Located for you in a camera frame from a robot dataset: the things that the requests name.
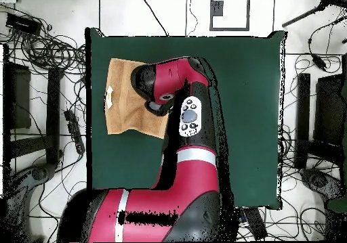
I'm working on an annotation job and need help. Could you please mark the orange terry towel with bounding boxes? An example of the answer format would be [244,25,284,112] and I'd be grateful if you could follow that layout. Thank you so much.
[104,58,170,139]

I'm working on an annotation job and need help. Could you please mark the black flat panel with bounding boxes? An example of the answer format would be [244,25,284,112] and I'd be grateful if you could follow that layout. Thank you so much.
[314,73,347,146]
[3,62,32,130]

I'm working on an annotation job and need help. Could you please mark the dark green table cloth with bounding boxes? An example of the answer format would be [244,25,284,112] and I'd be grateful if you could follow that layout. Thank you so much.
[85,27,285,210]

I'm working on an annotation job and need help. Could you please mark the black power strip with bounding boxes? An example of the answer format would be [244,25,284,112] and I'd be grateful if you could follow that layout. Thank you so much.
[64,109,86,156]

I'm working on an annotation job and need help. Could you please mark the black bar stand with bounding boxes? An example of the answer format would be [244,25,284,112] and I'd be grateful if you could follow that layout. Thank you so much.
[9,67,64,166]

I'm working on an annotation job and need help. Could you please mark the black upright bar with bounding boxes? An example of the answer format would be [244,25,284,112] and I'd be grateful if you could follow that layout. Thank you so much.
[294,73,311,169]

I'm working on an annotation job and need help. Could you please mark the grey chair base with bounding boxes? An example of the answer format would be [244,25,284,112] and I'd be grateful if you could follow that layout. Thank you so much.
[5,162,58,242]
[299,168,345,200]

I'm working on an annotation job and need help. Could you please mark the black power adapter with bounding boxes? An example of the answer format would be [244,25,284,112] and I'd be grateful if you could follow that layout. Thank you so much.
[311,53,329,72]

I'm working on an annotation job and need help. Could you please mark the black pole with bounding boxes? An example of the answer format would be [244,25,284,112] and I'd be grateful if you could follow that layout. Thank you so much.
[281,1,329,28]

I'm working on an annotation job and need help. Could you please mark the black electronics box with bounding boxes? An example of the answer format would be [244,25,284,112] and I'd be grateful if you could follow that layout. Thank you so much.
[5,12,43,37]

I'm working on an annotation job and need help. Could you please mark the thin black cable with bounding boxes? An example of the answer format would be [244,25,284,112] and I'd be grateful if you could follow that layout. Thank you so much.
[184,0,199,37]

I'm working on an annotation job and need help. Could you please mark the grey square floor frame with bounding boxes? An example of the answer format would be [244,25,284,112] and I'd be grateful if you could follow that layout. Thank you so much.
[209,0,251,32]

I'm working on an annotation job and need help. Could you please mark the tangled black cables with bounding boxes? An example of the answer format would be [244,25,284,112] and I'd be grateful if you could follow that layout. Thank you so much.
[0,7,87,76]

